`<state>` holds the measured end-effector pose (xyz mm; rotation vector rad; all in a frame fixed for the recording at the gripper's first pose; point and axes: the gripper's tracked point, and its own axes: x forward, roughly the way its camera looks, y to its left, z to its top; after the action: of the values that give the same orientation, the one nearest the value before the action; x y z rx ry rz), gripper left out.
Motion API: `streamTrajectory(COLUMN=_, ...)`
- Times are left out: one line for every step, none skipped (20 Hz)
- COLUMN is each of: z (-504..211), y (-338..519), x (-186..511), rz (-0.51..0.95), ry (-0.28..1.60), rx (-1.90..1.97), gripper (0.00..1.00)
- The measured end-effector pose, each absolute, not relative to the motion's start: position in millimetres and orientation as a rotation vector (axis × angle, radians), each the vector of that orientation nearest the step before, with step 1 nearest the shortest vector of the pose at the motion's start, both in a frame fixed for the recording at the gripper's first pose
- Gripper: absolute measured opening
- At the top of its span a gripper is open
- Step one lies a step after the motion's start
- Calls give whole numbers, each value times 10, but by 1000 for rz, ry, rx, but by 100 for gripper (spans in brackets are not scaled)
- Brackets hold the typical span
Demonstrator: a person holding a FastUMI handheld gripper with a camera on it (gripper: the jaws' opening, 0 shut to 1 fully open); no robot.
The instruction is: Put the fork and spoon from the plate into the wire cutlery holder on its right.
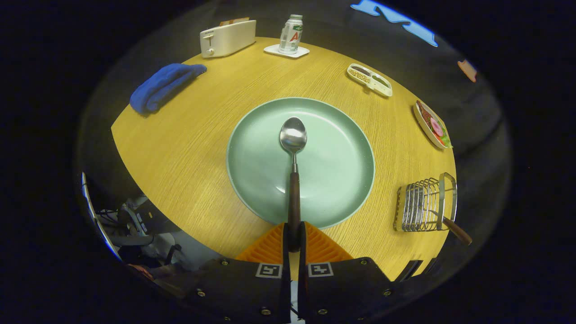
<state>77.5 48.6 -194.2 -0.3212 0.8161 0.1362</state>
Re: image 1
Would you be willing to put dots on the pink ham slice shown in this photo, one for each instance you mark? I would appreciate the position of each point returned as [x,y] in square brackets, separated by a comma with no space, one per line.
[436,127]

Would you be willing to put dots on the toast slice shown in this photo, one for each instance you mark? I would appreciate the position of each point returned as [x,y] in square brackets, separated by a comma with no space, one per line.
[243,19]
[227,22]

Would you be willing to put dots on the pile of green beans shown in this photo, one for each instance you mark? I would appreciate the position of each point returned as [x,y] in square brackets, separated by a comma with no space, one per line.
[381,82]

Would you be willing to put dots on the green lettuce leaf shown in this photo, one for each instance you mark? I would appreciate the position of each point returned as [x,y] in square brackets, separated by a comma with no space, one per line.
[446,139]

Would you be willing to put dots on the white divided dish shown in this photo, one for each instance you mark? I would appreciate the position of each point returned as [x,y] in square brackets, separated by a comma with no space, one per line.
[382,91]

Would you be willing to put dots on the small plastic drink bottle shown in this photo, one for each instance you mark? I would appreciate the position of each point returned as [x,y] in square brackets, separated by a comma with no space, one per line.
[290,36]

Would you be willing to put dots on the pale green plate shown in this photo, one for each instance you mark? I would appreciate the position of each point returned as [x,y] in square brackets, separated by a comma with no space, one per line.
[337,171]

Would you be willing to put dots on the blue folded towel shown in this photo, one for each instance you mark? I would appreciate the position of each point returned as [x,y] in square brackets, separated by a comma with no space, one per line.
[162,85]

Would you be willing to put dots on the white plate of food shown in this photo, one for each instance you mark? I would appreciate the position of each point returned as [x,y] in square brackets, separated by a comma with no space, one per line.
[425,128]

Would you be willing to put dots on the pile of yellow soybeans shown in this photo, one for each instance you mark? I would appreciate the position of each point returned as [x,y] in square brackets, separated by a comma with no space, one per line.
[360,75]

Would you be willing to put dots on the white square coaster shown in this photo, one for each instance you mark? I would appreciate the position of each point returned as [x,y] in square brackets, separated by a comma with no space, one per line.
[272,49]

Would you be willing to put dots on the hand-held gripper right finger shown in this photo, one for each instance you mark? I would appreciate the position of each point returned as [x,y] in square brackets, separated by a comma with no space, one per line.
[342,292]

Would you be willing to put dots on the cream toaster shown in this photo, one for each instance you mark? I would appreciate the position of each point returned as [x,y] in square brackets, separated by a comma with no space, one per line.
[229,39]

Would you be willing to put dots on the black table clamp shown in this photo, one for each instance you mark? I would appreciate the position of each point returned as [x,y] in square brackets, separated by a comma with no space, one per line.
[430,265]
[408,271]

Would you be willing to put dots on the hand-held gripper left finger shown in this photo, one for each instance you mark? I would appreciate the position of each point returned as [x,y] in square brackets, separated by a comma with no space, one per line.
[243,292]

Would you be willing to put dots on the brown meat piece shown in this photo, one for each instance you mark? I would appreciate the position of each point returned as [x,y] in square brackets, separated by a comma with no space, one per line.
[425,114]

